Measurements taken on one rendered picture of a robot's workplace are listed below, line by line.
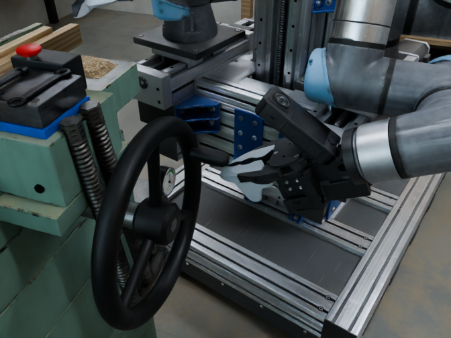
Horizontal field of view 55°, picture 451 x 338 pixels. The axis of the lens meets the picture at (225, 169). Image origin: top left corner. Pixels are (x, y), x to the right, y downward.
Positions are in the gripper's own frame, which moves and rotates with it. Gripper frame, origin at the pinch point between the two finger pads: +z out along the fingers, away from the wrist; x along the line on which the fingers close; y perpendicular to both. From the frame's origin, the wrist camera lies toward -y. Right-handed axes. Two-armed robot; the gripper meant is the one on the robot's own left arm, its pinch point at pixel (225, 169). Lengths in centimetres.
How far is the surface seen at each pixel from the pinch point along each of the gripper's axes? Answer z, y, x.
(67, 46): 32.6, -24.9, 17.0
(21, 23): 281, -53, 216
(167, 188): 25.4, 8.3, 11.8
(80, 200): 10.0, -9.0, -16.2
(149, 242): 5.4, 0.0, -14.9
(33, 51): 9.8, -26.8, -8.9
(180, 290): 68, 61, 30
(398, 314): 6, 95, 49
